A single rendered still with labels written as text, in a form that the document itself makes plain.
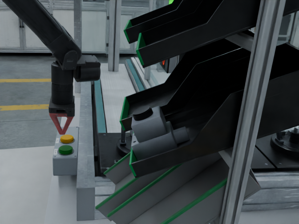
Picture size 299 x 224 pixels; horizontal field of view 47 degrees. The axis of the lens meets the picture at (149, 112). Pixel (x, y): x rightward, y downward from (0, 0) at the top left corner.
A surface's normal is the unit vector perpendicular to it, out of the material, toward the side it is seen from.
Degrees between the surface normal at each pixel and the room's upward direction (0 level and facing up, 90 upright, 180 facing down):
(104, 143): 0
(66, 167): 90
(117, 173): 90
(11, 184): 0
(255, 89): 90
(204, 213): 90
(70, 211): 0
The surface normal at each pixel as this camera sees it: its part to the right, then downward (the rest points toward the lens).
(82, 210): 0.17, 0.38
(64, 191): 0.07, -0.92
